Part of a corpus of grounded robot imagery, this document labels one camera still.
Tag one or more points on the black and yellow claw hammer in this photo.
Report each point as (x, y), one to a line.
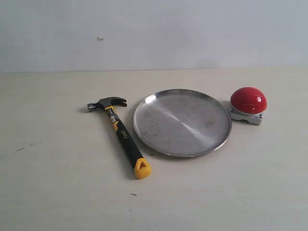
(139, 164)

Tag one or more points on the red dome push button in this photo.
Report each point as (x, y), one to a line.
(248, 104)

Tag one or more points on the round stainless steel plate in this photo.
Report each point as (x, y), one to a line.
(182, 123)

